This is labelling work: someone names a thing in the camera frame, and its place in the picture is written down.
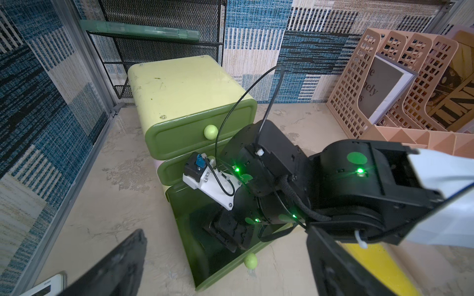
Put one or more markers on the green tray on shelf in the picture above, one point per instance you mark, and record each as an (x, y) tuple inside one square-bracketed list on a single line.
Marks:
[(129, 30)]

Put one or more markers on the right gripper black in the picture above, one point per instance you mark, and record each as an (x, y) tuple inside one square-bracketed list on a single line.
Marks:
[(268, 178)]

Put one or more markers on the black wire shelf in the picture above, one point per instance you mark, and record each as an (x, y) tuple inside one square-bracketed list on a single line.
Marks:
[(118, 53)]

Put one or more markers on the green three-drawer cabinet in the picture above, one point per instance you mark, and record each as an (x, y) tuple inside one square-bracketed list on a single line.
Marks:
[(170, 89)]

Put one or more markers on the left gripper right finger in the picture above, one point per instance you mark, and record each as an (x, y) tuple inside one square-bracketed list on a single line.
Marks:
[(337, 273)]

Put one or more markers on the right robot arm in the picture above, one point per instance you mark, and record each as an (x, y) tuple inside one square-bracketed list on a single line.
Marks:
[(357, 191)]

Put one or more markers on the white book in organizer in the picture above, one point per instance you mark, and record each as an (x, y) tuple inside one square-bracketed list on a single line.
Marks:
[(385, 83)]

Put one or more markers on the yellow brown magazine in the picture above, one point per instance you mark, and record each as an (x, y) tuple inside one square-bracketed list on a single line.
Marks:
[(452, 102)]

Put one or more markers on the white calculator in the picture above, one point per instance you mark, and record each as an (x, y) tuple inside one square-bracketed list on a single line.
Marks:
[(53, 286)]

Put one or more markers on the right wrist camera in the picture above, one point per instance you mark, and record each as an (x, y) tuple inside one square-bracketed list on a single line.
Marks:
[(219, 186)]

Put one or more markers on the pink desk file organizer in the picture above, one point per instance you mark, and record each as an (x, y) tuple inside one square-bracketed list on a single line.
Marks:
[(407, 120)]

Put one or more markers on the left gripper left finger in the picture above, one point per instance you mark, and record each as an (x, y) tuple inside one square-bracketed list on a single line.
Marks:
[(119, 273)]

